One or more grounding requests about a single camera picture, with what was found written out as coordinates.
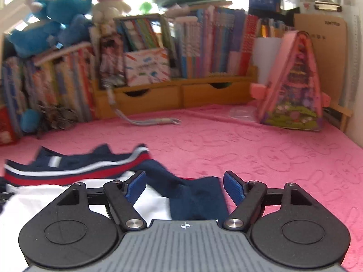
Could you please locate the blue plush toy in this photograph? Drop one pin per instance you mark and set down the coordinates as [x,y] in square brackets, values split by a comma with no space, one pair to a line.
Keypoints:
[56,11]

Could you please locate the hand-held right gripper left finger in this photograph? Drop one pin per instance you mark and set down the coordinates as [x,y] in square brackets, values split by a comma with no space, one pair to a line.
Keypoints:
[136,185]

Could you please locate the navy and white jacket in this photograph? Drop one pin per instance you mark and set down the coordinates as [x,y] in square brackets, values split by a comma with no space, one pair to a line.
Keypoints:
[181,192]

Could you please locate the white box with pencil print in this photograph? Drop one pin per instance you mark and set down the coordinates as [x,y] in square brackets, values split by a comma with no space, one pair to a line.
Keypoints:
[147,68]

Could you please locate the small green plush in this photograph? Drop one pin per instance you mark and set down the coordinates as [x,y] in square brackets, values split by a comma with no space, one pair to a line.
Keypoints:
[146,7]

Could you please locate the teal plush ball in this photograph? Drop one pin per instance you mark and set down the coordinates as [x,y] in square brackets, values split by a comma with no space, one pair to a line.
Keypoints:
[29,120]

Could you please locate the pink toy house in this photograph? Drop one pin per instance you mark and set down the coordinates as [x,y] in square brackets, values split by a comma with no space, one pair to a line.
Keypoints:
[295,90]

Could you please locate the wooden desk organizer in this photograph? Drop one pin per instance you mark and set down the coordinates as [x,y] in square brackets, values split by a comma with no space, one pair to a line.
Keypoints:
[102,104]

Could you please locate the row of books on organizer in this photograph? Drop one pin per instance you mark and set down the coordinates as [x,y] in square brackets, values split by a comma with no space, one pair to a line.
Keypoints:
[212,42]

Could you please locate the black miniature bicycle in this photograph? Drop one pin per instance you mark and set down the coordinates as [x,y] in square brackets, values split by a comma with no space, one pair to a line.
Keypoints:
[59,116]

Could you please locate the wooden stand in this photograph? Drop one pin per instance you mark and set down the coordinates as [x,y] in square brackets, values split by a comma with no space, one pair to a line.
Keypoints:
[340,113]

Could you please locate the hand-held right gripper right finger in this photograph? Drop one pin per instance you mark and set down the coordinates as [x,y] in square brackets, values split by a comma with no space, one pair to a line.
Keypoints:
[234,187]

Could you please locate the row of upright paperback books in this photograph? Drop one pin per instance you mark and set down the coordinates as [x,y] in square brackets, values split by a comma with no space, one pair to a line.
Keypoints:
[56,85]

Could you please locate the clear plastic bag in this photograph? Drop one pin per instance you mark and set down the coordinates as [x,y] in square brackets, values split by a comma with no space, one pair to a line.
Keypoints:
[244,114]

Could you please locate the wooden organizer drawer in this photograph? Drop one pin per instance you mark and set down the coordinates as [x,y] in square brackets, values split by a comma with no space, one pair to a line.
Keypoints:
[215,96]
[153,103]

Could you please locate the white paper roll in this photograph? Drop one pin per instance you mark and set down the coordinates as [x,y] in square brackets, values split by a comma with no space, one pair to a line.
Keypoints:
[266,51]

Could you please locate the brown cardboard box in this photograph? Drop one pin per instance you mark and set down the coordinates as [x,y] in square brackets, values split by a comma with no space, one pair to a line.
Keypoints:
[331,48]

